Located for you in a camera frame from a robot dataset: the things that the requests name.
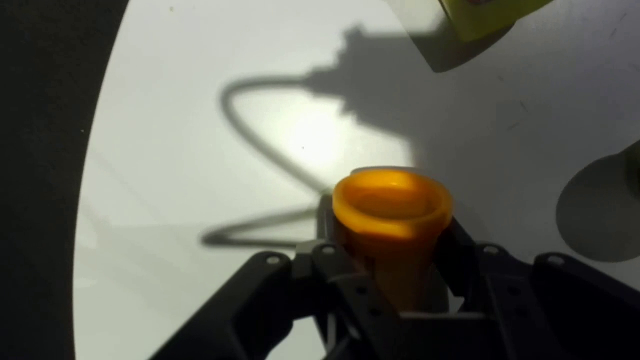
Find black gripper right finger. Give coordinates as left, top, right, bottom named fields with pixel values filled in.
left=430, top=219, right=640, bottom=360

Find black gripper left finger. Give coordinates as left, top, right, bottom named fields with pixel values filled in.
left=151, top=194, right=410, bottom=360

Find yellow cup with orange rim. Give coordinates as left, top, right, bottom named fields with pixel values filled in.
left=330, top=166, right=456, bottom=317

